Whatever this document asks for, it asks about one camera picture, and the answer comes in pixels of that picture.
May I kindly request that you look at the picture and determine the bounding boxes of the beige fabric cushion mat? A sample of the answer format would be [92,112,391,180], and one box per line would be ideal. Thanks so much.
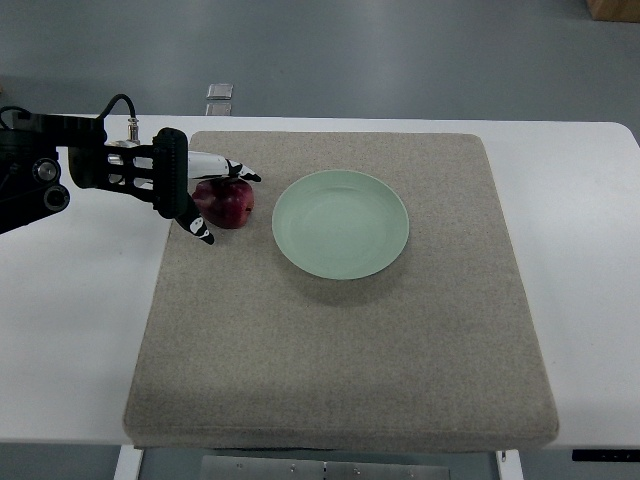
[123,131,559,453]

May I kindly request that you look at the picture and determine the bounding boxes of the black table control panel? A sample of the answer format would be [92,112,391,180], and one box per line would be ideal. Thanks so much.
[571,449,640,463]

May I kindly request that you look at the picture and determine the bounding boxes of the metal base plate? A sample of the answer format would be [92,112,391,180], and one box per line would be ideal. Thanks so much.
[199,455,451,480]

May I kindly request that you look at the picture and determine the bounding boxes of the upper floor outlet cover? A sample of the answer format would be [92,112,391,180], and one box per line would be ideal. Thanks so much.
[206,83,234,100]

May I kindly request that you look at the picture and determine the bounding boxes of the cardboard box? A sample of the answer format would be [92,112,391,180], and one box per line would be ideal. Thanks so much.
[586,0,640,23]

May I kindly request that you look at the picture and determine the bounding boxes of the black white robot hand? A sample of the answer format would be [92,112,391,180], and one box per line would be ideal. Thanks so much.
[150,127,261,245]

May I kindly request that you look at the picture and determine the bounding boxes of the floor outlet cover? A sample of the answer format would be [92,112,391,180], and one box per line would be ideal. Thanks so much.
[205,102,232,116]
[206,83,234,100]

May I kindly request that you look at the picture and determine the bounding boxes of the lower floor outlet cover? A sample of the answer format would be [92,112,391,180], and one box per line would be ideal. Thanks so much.
[205,102,232,116]

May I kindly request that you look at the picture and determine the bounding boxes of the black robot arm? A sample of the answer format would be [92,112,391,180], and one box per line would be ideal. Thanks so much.
[1,94,184,233]

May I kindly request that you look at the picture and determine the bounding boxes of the pale green plate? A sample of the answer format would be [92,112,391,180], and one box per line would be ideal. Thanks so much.
[272,170,410,280]

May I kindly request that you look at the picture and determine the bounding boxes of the red apple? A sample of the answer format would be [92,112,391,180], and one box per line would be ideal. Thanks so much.
[192,178,255,229]

